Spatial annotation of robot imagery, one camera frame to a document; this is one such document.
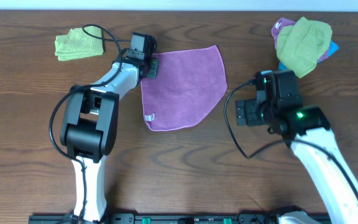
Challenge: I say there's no purple microfibre cloth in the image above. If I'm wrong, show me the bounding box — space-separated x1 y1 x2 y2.
141 45 227 131

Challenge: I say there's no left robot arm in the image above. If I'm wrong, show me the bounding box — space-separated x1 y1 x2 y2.
60 32 158 223

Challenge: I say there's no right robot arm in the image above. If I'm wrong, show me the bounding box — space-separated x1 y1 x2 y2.
236 70 358 223

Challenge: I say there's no folded light green cloth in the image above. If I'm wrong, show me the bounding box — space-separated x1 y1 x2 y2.
55 27 104 61

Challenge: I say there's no crumpled olive green cloth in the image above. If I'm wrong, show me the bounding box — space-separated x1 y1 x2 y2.
276 17 333 78

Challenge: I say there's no blue cloth under pile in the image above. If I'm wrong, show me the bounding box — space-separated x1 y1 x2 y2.
278 41 339 70

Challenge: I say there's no right black cable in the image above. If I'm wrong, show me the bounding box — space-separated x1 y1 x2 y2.
223 79 358 224

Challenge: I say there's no black cable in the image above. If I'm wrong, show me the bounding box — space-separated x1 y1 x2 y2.
48 24 134 222
223 79 358 224

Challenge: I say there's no left black cable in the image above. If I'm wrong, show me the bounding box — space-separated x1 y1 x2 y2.
48 24 134 222

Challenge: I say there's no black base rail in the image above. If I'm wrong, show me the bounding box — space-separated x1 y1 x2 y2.
28 212 335 224

